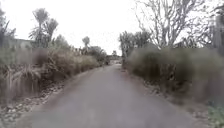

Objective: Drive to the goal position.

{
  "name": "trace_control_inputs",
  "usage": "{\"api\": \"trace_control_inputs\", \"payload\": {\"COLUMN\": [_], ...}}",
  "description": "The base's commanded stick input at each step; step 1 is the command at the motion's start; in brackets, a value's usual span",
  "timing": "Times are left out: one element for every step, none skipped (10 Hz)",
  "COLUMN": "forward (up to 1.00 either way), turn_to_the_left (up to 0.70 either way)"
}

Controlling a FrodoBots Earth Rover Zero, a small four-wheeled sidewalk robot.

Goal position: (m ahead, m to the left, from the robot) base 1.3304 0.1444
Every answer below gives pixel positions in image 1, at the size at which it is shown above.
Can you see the row of dry bushes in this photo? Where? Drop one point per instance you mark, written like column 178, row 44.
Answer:
column 40, row 71

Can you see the leaf-strewn dirt verge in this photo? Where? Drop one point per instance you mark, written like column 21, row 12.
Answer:
column 20, row 108
column 186, row 103

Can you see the group of dark trees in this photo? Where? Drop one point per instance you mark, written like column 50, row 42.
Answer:
column 132, row 40

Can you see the grey asphalt path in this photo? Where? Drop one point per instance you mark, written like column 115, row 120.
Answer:
column 106, row 103

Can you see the tall palm-like tree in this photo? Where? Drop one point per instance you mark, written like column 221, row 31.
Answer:
column 42, row 28

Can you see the row of dense bushes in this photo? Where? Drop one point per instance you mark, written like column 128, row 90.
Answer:
column 173, row 68

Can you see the small distant tree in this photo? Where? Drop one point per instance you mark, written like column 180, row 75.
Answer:
column 86, row 41

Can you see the building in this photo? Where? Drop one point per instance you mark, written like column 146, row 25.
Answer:
column 18, row 43

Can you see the bare branching tree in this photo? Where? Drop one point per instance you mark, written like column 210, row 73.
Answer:
column 166, row 21

